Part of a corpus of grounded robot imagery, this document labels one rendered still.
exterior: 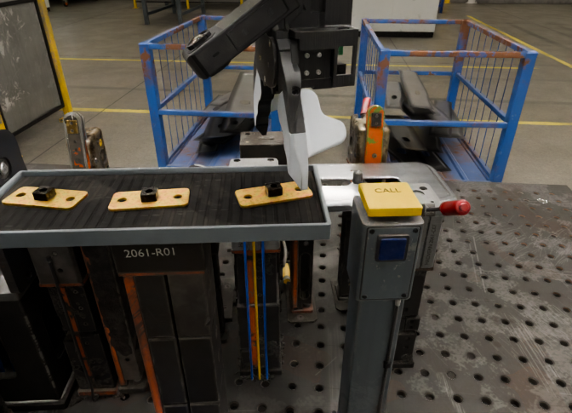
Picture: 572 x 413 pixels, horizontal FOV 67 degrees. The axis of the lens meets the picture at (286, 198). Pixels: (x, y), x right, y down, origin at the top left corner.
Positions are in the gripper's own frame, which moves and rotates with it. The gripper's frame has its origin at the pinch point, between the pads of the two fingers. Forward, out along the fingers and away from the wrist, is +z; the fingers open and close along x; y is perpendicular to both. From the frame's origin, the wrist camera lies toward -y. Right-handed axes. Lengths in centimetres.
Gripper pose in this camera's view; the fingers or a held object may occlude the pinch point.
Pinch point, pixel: (274, 161)
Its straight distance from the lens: 47.5
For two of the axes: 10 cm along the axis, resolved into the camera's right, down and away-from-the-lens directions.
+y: 9.5, -1.5, 2.6
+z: 0.0, 8.7, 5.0
